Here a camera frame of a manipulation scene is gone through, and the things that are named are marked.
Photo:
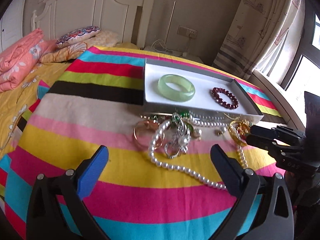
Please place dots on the striped colourful blanket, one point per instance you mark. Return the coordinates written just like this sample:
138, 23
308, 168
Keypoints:
97, 101

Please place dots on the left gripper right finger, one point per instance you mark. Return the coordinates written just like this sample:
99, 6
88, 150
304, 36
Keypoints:
263, 207

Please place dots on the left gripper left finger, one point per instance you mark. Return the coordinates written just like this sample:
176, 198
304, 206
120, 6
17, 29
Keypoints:
45, 218

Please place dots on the grey white jewelry tray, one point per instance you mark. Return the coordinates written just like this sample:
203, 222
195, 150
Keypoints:
202, 105

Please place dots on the patterned round cushion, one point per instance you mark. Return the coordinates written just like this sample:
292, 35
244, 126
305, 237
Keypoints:
77, 35

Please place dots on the rose gold ring bangle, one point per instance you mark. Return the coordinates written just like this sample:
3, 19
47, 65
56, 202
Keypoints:
144, 131

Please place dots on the beige floral pillow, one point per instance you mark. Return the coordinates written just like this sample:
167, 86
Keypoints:
105, 38

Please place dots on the silver flower brooch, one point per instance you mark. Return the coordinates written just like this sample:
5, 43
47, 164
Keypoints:
179, 142

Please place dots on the pearl earrings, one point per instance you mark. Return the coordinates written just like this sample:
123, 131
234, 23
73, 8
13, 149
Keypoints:
197, 133

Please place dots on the folded pink quilt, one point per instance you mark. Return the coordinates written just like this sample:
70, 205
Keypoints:
18, 60

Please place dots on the green jade bangle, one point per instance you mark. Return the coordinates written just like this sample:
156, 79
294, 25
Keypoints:
176, 88

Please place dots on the wall power socket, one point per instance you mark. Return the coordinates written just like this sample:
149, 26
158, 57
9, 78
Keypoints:
187, 32

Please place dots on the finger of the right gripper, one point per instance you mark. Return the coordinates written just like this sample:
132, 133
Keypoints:
272, 129
270, 146

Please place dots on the yellow floral bedsheet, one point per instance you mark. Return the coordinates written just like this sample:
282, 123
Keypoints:
16, 103

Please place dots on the patterned window curtain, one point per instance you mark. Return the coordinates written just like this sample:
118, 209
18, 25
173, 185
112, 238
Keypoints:
257, 29

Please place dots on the white bed headboard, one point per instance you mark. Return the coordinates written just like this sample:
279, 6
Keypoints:
128, 18

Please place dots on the white nightstand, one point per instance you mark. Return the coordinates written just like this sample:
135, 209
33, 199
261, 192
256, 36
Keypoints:
184, 55

